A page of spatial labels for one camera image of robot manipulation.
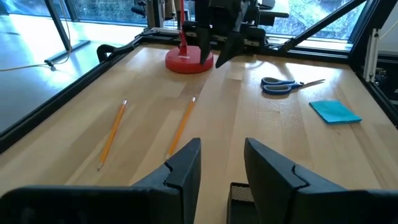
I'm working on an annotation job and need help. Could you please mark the black mesh desk organizer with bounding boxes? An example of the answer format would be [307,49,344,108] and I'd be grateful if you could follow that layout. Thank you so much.
[226,182,261,224]

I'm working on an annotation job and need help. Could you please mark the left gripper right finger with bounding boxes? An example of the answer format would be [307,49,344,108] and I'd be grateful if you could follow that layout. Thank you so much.
[244,138,398,224]

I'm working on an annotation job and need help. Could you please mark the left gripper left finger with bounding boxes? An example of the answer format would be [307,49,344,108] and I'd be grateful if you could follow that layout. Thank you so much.
[0,138,202,224]

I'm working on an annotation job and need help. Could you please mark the red desk lamp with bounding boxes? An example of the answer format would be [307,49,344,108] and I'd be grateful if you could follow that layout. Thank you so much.
[164,0,215,75]

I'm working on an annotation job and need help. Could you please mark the blue sticky note pad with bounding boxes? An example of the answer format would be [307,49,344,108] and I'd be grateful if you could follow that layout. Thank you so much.
[308,100,363,126]

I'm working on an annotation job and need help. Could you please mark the black lamp cord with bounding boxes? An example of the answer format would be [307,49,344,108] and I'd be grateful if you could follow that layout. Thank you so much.
[96,39,139,63]

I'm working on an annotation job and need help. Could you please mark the yellow pencil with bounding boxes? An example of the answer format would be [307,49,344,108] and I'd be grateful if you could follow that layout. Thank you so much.
[164,96,198,161]
[96,99,129,172]

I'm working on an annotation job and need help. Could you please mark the black aluminium table frame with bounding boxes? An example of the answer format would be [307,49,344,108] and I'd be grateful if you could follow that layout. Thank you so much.
[0,0,398,155]

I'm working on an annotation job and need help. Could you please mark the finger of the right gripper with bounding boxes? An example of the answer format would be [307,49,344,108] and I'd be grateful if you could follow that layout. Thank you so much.
[197,27,215,66]
[215,32,246,70]

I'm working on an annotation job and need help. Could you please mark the blue-handled scissors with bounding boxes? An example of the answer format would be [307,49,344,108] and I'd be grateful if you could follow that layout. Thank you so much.
[261,76,326,96]

